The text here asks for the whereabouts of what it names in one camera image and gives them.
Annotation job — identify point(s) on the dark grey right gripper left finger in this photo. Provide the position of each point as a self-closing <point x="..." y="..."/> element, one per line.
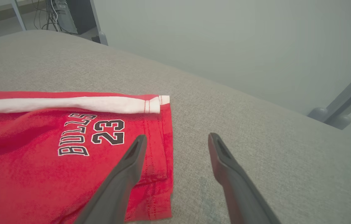
<point x="116" y="189"/>

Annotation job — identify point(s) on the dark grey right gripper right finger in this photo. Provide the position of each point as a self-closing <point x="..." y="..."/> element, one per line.
<point x="241" y="193"/>

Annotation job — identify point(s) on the red Bulls shorts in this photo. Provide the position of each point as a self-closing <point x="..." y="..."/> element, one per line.
<point x="23" y="171"/>

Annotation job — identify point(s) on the grey fabric sofa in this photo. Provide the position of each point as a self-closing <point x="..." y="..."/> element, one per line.
<point x="256" y="140"/>

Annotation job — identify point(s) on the grey computer tower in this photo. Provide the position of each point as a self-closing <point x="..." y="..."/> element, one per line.
<point x="66" y="15"/>

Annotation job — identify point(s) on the grey desk leg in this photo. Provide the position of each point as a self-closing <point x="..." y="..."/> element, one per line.
<point x="19" y="15"/>

